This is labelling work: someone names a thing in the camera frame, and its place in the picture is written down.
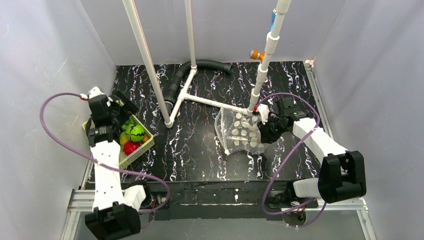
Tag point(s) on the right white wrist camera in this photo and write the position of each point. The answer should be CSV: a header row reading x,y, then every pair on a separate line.
x,y
263,111

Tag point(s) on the orange clamp knob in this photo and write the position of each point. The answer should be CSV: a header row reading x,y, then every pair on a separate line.
x,y
256,55

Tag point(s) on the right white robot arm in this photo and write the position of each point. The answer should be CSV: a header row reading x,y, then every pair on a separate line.
x,y
342,172

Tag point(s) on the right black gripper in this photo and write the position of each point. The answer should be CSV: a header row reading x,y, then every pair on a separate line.
x,y
265,124

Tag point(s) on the clear polka dot zip bag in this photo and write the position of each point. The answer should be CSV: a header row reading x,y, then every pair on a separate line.
x,y
238,132

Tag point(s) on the blue clamp knob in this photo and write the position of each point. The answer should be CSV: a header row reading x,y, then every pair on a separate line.
x,y
273,17

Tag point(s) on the green striped fake watermelon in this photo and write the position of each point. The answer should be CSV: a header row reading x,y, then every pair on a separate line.
x,y
135,133

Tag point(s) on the orange fake fruit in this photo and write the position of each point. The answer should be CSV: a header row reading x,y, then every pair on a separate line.
x,y
145,138

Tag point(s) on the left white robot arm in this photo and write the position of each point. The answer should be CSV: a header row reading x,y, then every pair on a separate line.
x,y
114,213

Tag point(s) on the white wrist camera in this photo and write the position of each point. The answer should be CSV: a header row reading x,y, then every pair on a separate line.
x,y
94,92
263,111

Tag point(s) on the light green plastic basket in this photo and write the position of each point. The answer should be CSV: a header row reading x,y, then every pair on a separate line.
x,y
124,160

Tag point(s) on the green fake fruit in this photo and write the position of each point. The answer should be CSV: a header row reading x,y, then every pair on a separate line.
x,y
123,139

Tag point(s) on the red fake apple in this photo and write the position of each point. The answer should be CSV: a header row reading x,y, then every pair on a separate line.
x,y
130,147

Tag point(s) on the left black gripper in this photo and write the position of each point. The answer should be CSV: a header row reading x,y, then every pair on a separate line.
x,y
122,104

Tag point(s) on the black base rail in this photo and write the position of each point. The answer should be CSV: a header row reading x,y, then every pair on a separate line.
x,y
214,200

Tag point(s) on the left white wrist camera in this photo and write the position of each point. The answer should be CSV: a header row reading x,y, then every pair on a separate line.
x,y
94,92

